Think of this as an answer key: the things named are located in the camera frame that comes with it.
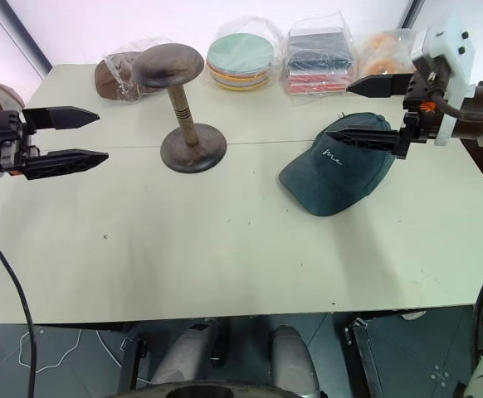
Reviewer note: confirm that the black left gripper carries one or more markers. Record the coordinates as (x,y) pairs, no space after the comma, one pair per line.
(1,137)

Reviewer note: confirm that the bagged orange round items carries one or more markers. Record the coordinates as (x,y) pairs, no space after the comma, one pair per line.
(380,58)

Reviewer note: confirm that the brown rounded chair back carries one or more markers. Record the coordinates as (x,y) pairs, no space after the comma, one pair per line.
(3,97)

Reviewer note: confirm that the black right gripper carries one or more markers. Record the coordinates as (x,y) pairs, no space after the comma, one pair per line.
(422,118)

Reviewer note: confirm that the bagged stack of folded cloths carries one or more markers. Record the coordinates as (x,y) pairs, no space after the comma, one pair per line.
(318,58)

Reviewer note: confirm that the dark rounded robot waist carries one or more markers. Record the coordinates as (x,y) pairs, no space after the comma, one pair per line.
(208,391)

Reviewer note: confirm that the dark wooden hat stand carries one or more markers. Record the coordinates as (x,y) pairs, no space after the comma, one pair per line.
(183,120)

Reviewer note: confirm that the bagged stack of coloured discs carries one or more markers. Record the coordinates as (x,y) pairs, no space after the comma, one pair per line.
(239,56)

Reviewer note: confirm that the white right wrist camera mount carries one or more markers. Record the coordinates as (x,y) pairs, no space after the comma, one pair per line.
(453,49)

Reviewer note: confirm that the dark green baseball cap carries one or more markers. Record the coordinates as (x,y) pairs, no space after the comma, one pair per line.
(333,178)

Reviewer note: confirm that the brown cap in plastic bag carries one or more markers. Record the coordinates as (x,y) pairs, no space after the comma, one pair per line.
(110,81)

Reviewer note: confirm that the black metal table leg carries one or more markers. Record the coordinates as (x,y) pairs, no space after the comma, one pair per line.
(364,360)
(133,365)

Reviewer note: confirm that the grey robot leg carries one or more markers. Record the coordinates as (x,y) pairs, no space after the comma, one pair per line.
(181,356)
(291,360)

